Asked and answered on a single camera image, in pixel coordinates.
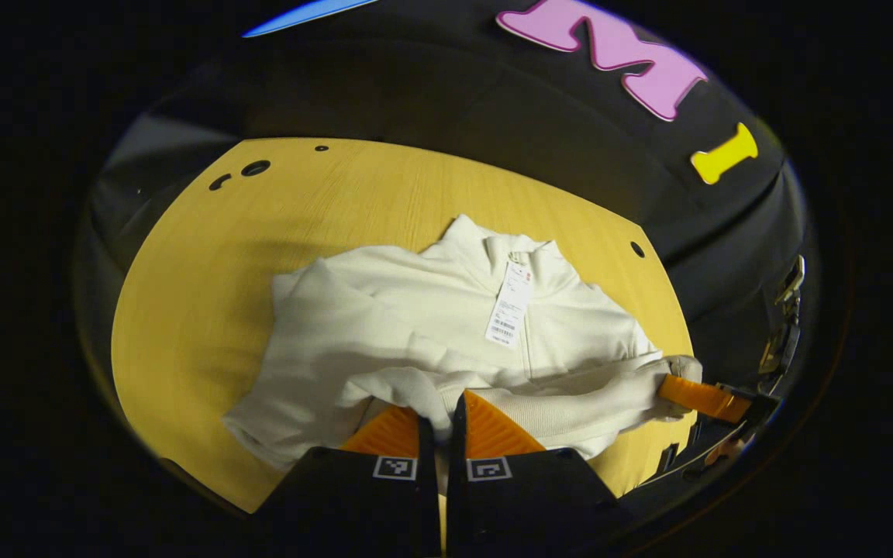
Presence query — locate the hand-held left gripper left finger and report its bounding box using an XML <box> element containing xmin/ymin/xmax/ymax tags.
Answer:
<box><xmin>251</xmin><ymin>405</ymin><xmax>442</xmax><ymax>558</ymax></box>

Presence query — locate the cream zip-up sweater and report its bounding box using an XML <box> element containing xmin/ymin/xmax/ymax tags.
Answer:
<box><xmin>222</xmin><ymin>215</ymin><xmax>705</xmax><ymax>474</ymax></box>

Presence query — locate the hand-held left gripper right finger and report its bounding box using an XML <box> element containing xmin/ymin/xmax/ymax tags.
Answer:
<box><xmin>446</xmin><ymin>390</ymin><xmax>635</xmax><ymax>558</ymax></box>

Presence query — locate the black backdrop cloth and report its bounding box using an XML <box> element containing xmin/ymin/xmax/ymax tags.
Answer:
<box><xmin>78</xmin><ymin>0</ymin><xmax>812</xmax><ymax>388</ymax></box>

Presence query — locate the white paper hang tag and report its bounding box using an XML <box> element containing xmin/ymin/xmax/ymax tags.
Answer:
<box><xmin>484</xmin><ymin>260</ymin><xmax>534</xmax><ymax>349</ymax></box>

